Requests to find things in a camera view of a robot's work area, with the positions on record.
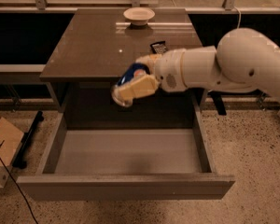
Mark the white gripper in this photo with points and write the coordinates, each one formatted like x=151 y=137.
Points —
x=168 y=69

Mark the blue pepsi can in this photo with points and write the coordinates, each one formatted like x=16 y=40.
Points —
x=135 y=69

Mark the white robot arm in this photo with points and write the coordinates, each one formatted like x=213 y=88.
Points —
x=243 y=61

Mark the grey cabinet with top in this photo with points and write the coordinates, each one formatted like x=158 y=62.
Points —
x=95 y=50

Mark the open grey top drawer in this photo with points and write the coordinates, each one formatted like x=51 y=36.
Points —
x=155 y=150

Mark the white ceramic bowl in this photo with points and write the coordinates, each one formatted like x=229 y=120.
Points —
x=139 y=16

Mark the black stand leg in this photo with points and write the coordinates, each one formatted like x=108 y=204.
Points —
x=218 y=102

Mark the cardboard box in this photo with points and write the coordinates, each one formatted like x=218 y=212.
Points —
x=10 y=139

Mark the black bar on floor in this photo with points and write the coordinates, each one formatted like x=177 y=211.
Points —
x=19 y=161

